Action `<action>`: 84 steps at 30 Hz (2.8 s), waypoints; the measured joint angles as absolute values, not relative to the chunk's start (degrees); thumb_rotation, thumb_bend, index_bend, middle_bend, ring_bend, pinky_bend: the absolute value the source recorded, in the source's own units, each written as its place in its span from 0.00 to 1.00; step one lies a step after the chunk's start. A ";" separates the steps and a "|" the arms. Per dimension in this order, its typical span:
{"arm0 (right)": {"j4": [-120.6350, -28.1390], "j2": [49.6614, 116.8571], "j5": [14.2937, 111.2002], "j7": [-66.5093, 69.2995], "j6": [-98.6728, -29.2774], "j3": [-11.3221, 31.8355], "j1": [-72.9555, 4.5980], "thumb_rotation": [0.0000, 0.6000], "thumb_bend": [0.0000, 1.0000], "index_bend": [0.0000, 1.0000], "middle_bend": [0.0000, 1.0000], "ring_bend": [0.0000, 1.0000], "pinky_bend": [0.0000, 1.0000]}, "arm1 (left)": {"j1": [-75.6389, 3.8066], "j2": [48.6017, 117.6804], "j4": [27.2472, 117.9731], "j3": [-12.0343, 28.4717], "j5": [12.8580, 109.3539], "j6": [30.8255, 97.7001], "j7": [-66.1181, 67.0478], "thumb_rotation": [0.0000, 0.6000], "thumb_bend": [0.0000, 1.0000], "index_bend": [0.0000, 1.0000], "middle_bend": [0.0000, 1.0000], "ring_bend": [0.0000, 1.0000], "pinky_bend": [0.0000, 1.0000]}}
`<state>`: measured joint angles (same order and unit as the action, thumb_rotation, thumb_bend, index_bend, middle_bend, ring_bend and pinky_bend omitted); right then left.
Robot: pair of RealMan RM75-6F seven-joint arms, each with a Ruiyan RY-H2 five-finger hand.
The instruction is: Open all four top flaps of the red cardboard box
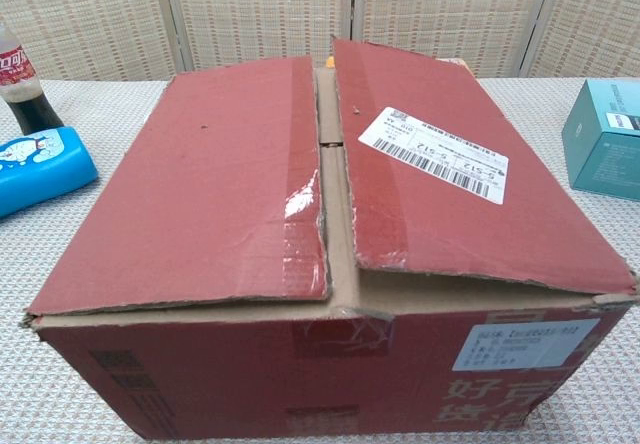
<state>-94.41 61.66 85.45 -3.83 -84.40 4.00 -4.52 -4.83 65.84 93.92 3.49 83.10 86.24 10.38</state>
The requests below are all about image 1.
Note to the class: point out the woven folding screen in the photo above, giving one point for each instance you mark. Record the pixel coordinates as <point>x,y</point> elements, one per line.
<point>260,9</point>

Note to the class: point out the blue cartoon pencil case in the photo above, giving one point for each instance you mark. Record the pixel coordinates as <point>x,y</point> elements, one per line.
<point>45,169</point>

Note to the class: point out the teal product box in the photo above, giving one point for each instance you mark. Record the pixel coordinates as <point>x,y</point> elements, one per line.
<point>605,154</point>

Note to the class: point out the red cardboard shipping box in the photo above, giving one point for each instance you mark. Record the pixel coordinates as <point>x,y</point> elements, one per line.
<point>210,164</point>

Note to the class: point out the beige woven tablecloth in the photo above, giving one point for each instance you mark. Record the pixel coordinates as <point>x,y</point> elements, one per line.
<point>60,364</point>

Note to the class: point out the cola bottle with red label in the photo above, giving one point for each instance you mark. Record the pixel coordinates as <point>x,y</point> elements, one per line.
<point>30,104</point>

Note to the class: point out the yellow cartoon tissue pack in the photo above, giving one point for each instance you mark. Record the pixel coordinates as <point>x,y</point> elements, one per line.
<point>330,62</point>

